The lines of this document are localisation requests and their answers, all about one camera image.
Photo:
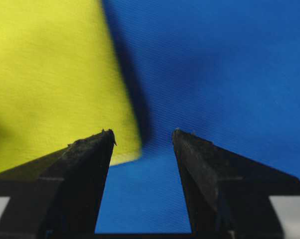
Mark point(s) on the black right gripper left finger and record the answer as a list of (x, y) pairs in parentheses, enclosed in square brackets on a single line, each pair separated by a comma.
[(58, 195)]

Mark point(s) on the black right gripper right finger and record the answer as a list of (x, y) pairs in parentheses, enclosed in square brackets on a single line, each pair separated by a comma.
[(229, 196)]

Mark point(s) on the yellow-green microfiber towel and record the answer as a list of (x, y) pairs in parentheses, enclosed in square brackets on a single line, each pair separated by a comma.
[(60, 81)]

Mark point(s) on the blue table cloth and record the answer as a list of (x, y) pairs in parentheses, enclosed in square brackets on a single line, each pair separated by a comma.
[(225, 70)]

